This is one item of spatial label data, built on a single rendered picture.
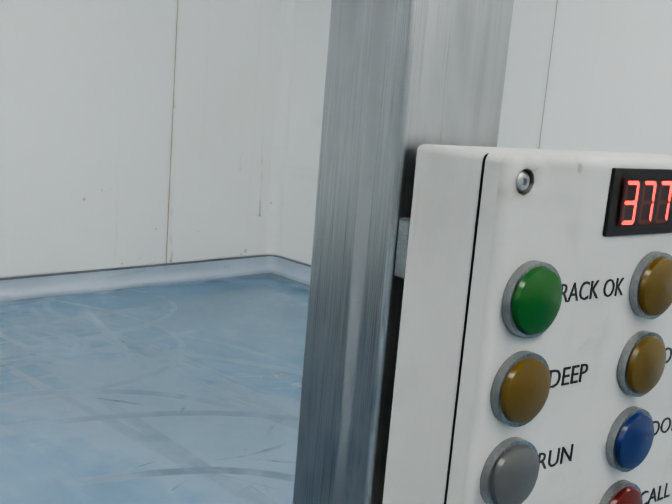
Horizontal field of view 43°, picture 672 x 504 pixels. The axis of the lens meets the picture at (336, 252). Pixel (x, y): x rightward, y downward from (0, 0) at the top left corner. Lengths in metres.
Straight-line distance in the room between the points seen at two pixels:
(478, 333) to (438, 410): 0.04
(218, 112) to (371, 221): 4.43
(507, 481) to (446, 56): 0.18
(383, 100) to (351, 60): 0.03
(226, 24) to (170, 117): 0.61
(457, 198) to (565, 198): 0.04
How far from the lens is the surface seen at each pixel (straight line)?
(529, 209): 0.32
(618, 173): 0.36
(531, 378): 0.34
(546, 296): 0.33
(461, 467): 0.34
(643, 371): 0.40
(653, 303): 0.39
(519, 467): 0.35
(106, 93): 4.43
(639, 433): 0.41
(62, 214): 4.39
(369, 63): 0.37
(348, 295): 0.38
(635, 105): 3.65
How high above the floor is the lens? 1.09
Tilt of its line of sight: 11 degrees down
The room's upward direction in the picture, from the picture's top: 5 degrees clockwise
